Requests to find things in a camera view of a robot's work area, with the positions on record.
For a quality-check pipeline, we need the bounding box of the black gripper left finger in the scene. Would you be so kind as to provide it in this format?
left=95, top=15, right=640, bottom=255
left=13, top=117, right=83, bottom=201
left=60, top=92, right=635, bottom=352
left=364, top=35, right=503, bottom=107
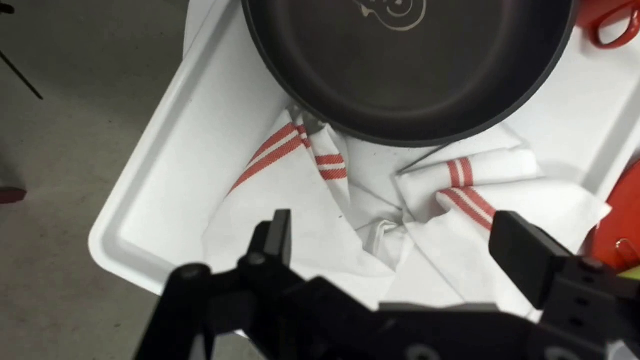
left=238, top=209, right=295, bottom=278

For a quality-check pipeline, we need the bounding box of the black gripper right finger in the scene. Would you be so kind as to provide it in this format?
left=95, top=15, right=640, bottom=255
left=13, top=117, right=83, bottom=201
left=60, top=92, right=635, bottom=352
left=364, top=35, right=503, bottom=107
left=487, top=211, right=617, bottom=329

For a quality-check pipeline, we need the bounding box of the white towel with red stripes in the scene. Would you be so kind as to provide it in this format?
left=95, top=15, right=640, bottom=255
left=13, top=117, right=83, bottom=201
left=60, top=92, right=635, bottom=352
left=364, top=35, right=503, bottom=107
left=201, top=108, right=427, bottom=312
left=345, top=126, right=613, bottom=325

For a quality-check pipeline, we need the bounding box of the dark nonstick frying pan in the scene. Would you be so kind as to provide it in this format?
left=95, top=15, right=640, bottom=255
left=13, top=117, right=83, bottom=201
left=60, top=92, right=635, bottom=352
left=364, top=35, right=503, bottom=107
left=239, top=0, right=578, bottom=148

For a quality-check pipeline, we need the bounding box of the green rectangular block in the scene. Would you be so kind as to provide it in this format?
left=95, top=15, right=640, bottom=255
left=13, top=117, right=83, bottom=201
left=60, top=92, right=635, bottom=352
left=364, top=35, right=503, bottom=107
left=615, top=262, right=640, bottom=283

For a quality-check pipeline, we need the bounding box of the white plastic tray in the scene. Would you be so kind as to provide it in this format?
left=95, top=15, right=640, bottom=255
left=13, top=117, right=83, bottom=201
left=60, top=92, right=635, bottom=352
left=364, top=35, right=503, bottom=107
left=88, top=0, right=640, bottom=317

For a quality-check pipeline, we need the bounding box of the red cup with handle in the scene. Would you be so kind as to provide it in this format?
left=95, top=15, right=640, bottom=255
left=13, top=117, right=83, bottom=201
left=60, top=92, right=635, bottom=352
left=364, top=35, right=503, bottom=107
left=575, top=0, right=640, bottom=53

